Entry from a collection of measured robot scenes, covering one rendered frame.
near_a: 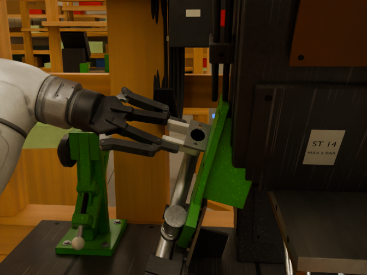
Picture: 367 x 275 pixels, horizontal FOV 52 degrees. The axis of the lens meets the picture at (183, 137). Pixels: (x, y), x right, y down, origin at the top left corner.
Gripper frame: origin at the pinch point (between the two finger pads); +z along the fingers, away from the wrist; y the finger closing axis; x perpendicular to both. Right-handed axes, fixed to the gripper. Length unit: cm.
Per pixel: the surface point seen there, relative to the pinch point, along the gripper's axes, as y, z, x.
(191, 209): -13.8, 4.5, -2.5
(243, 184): -8.3, 11.5, -5.1
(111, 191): 83, -56, 278
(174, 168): 142, -6, 319
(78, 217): -13.8, -17.2, 21.9
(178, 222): -15.7, 3.1, -0.2
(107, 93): 22.8, -24.1, 27.5
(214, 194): -10.4, 7.5, -3.0
